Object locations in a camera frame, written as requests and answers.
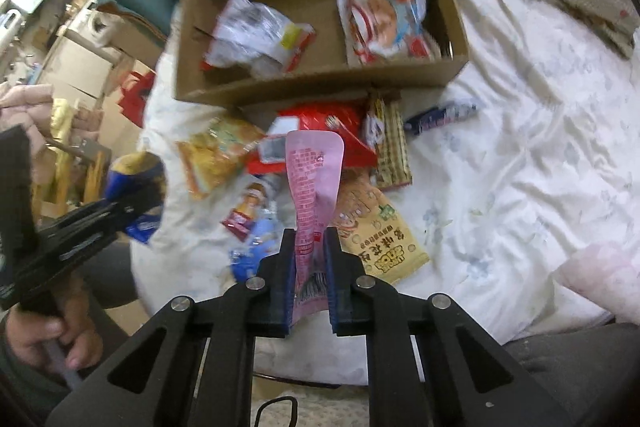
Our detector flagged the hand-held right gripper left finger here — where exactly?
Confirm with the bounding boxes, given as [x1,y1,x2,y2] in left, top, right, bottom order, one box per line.
[46,229,301,427]

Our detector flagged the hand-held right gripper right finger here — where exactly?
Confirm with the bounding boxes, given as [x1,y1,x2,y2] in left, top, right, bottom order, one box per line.
[322,227,576,427]

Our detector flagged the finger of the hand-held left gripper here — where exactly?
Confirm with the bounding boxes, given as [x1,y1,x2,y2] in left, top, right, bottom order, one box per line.
[37,181,166,274]

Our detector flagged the yellow peanut packet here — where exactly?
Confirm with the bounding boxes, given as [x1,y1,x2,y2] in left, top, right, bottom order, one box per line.
[332,174,431,285]

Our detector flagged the pink snack packet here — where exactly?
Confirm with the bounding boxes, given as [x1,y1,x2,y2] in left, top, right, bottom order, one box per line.
[284,131,346,325]

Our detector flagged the yellow orange chips packet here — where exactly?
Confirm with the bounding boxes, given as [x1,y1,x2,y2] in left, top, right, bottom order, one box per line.
[177,114,266,202]

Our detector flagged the brown cardboard box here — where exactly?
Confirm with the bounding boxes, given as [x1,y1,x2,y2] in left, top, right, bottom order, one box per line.
[172,0,471,108]

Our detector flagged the person's left hand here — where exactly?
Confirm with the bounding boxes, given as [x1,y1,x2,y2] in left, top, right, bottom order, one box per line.
[7,279,103,370]

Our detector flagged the wooden stool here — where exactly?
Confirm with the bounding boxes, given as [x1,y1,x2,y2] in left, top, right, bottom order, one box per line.
[47,142,112,208]

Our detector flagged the light blue snack packet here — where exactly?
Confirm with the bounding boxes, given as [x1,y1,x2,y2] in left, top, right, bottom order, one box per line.
[229,202,281,283]

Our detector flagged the small red orange packet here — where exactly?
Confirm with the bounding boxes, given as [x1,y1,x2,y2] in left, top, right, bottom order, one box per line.
[221,183,268,242]

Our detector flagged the gold foil bag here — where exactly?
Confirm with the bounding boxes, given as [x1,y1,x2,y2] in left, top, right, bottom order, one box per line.
[51,98,77,142]

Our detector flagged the pink puffer jacket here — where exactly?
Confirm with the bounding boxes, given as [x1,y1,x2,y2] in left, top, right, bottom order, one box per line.
[0,83,56,148]

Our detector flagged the red bag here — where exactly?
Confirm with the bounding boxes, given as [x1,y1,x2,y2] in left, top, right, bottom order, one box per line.
[119,71,157,128]

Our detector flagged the large cardboard carton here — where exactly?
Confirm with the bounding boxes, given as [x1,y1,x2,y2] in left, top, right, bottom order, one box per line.
[40,27,151,148]

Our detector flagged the green yellow checkered packet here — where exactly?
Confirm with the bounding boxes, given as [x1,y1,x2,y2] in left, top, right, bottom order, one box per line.
[362,91,414,190]

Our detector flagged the white appliance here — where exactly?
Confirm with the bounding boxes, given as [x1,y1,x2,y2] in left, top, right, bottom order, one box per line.
[0,9,23,46]

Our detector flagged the dark blue snack bar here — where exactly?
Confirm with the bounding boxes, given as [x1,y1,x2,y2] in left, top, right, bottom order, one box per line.
[404,101,478,135]

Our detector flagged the person's grey trousers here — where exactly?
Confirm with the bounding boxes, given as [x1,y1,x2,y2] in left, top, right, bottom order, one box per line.
[75,242,640,427]

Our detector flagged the clear crinkled snack packet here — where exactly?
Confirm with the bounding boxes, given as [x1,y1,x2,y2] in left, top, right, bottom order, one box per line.
[201,0,317,75]

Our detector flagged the pink pillow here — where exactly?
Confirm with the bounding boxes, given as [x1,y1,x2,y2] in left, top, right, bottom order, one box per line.
[552,242,640,323]

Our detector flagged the red white snack packet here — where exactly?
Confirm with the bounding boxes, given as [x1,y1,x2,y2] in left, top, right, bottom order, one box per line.
[336,0,443,66]

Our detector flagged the black cable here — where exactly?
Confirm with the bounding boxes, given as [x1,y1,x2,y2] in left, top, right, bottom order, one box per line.
[254,397,298,427]

